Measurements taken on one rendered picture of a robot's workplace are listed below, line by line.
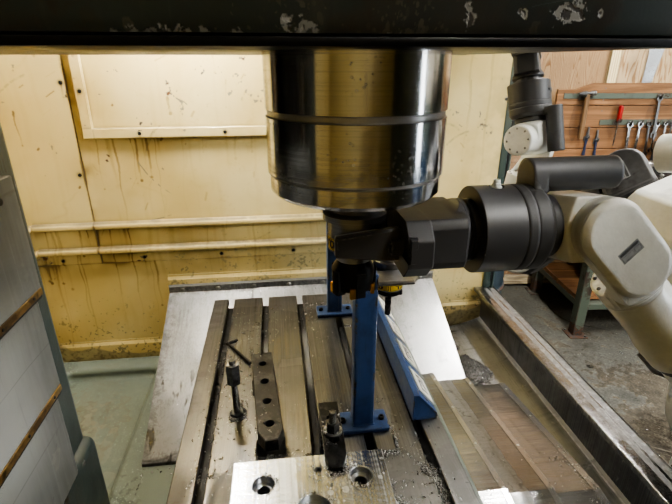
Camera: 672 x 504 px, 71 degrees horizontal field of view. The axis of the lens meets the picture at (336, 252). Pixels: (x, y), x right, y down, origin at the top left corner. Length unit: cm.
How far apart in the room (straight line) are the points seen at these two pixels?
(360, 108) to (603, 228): 26
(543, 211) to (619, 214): 7
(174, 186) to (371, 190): 118
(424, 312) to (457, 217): 114
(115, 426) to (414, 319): 95
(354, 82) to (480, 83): 122
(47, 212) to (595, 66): 311
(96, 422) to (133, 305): 37
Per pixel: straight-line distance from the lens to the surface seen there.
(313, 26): 31
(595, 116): 351
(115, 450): 149
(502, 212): 46
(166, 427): 138
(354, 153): 36
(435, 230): 43
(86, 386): 177
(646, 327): 60
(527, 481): 113
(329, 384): 106
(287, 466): 78
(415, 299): 160
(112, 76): 149
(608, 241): 50
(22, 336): 78
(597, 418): 127
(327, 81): 36
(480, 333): 174
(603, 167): 54
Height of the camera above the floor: 156
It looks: 22 degrees down
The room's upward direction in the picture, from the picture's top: straight up
